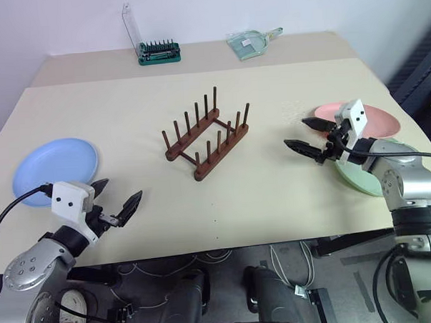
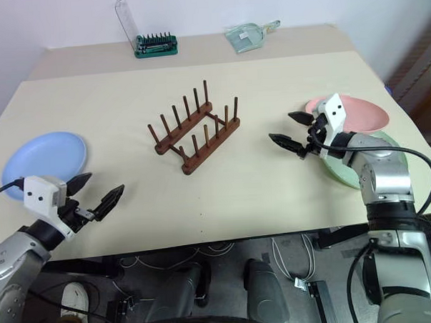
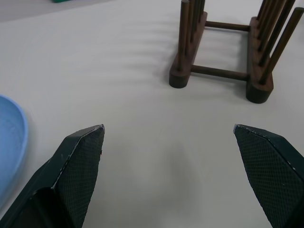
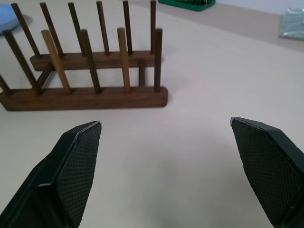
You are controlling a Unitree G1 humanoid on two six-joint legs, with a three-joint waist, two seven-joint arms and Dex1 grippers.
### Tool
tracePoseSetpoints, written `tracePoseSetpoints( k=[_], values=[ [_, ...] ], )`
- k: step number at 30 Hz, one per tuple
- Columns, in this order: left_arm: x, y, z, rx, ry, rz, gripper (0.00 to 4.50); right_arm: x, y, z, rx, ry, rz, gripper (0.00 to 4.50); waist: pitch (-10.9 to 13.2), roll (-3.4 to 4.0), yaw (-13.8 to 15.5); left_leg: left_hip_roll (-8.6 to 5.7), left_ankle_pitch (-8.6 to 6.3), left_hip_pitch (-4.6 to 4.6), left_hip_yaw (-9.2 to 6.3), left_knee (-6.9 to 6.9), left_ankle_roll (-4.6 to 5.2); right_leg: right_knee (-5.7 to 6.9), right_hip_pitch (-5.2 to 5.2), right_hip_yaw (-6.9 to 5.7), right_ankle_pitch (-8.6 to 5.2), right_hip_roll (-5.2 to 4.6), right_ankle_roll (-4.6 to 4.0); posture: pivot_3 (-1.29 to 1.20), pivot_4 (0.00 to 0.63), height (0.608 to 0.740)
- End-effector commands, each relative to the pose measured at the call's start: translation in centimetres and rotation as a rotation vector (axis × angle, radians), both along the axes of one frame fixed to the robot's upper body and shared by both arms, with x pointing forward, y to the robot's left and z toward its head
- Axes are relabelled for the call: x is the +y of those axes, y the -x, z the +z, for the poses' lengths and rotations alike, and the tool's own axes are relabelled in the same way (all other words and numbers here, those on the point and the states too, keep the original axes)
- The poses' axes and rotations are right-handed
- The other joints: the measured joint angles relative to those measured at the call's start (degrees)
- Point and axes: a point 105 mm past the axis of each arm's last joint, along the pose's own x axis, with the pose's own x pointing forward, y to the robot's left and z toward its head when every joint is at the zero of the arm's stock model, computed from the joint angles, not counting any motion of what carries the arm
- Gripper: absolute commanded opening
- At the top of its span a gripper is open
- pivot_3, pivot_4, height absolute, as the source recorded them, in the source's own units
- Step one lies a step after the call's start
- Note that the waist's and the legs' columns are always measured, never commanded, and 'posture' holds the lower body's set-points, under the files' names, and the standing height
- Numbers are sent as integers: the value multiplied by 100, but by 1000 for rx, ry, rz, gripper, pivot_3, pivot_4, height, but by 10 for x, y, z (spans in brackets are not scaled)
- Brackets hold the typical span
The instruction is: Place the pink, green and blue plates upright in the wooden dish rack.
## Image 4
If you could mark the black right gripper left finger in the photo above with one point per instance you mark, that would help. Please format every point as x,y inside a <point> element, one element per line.
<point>64,175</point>

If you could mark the green plastic tray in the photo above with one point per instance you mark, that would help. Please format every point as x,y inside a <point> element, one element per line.
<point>190,4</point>

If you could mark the clear plastic bag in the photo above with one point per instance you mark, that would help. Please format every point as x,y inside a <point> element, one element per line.
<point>292,23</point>

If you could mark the light blue plate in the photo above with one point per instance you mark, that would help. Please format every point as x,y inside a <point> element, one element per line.
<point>7,17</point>

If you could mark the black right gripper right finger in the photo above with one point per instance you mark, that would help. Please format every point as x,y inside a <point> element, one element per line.
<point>268,171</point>

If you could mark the wooden peg dish rack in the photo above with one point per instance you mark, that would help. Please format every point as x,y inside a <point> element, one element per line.
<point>90,71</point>

